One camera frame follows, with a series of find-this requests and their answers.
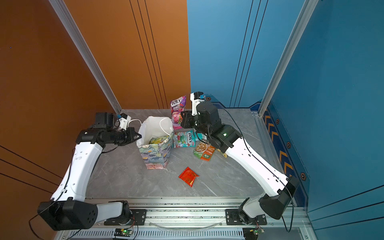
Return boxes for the purple Fox's candy bag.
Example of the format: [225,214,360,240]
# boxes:
[171,96,187,130]

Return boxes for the floral paper gift bag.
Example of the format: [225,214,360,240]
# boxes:
[136,116,174,170]

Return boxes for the red small snack packet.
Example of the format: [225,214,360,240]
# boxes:
[179,167,199,188]

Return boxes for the green Fox's candy bag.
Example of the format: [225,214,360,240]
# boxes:
[149,136,170,145]

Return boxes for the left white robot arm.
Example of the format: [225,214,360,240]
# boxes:
[37,127,142,231]

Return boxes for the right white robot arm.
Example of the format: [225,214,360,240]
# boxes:
[181,100,300,225]

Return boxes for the teal Fox's candy bag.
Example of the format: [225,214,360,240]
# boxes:
[172,130,197,148]

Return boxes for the teal snack packet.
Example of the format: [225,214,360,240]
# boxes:
[195,132,207,142]

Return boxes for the green orange snack packet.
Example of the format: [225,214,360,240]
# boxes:
[194,143,216,162]

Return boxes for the left green circuit board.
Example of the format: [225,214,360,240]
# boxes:
[114,228,134,238]

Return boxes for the green circuit board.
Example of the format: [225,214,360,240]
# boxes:
[250,228,265,236]
[114,228,134,238]

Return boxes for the right green circuit board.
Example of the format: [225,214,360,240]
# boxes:
[250,228,265,236]

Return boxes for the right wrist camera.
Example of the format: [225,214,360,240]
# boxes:
[190,92,205,116]

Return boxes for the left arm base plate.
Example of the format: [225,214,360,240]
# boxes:
[104,209,147,227]

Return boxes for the aluminium front rail frame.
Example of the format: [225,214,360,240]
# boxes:
[55,197,317,240]

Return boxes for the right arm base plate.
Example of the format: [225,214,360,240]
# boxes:
[225,209,267,226]

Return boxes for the left aluminium corner post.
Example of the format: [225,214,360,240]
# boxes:
[49,0,122,114]

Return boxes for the aluminium corner post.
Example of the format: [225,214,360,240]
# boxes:
[258,0,319,118]
[49,0,122,114]

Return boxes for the right aluminium corner post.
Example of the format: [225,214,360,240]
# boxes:
[258,0,319,118]

